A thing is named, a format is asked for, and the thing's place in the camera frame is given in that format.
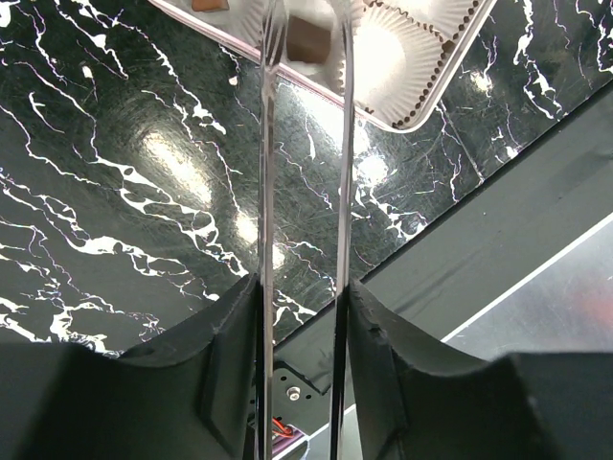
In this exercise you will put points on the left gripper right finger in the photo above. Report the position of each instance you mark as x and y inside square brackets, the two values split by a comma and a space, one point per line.
[419, 398]

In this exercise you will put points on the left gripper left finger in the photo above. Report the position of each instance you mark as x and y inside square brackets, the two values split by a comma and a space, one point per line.
[184, 394]

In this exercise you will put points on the brown chocolate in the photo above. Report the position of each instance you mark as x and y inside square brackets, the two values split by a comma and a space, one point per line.
[307, 42]

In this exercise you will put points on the metal tongs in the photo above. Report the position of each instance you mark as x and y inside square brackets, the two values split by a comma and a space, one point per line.
[276, 30]

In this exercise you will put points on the dark chocolate piece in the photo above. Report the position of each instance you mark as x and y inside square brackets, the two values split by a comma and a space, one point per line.
[210, 6]

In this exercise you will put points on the pink chocolate tin box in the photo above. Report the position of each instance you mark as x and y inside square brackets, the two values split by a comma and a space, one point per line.
[405, 55]

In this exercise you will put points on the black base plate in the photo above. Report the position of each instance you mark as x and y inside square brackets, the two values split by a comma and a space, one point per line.
[524, 263]

